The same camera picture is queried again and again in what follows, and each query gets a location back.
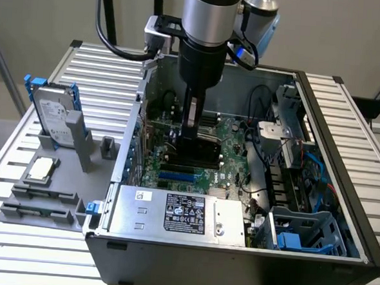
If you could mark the silver power supply unit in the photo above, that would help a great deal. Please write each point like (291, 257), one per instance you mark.
(159, 218)

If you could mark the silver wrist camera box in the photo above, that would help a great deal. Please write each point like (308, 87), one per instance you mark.
(158, 34)

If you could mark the green Dell motherboard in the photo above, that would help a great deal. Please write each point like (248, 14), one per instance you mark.
(234, 158)

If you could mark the black graphics card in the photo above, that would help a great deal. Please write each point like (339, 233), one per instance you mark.
(197, 152)

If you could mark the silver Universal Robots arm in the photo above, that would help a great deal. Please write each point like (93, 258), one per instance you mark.
(207, 14)

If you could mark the grey metal pole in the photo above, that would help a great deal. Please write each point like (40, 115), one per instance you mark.
(4, 73)

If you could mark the silver CPU chip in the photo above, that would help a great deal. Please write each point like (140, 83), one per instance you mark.
(41, 169)

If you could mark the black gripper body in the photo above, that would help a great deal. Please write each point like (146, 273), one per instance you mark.
(201, 62)

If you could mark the silver drive cage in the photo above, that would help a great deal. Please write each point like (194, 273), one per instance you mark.
(284, 132)

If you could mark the black open PC case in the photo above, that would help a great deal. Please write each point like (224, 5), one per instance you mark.
(221, 270)

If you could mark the silver hard disk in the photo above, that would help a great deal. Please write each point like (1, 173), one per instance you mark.
(51, 114)

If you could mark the grey disk bay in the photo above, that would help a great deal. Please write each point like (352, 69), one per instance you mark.
(304, 230)

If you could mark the blue disk caddy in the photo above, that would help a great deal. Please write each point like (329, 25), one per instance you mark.
(77, 103)

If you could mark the grey parts rack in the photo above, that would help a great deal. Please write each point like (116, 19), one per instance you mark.
(62, 173)

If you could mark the blue expansion slot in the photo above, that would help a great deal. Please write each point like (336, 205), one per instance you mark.
(176, 176)

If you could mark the blue case latch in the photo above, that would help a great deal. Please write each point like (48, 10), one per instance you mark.
(94, 209)

